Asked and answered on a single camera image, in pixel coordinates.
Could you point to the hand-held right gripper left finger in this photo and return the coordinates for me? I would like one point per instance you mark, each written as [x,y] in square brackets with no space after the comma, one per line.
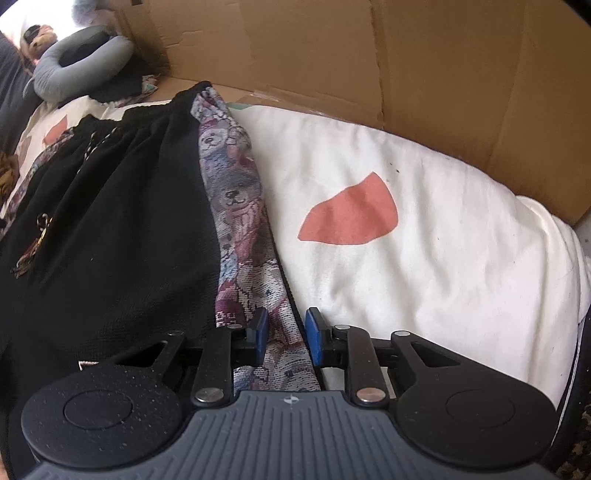
[261,334]

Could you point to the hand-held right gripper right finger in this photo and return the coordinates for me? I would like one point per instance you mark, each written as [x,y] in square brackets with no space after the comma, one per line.
[314,334]

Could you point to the black knit garment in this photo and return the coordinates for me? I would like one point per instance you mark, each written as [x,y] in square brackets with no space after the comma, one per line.
[138,207]

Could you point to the cream printed bed sheet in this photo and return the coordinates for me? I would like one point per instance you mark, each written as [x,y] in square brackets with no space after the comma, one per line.
[415,207]

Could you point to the floral patterned cloth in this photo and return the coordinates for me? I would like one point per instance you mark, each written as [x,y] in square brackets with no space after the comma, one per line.
[148,84]

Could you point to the leopard print cloth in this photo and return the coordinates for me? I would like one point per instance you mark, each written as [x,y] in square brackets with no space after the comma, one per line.
[577,447]

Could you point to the dark cloth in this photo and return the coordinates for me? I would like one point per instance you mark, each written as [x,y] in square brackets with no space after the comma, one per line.
[115,87]

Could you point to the brown cloth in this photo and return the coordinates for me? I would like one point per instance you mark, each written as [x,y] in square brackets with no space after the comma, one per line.
[7,173]

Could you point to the grey neck pillow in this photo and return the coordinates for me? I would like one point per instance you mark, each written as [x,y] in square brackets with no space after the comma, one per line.
[51,69]

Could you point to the dark grey pillow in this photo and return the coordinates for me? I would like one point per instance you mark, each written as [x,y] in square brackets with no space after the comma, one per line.
[11,78]

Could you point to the brown stuffed toy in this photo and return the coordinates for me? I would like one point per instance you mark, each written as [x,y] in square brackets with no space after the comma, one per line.
[39,41]

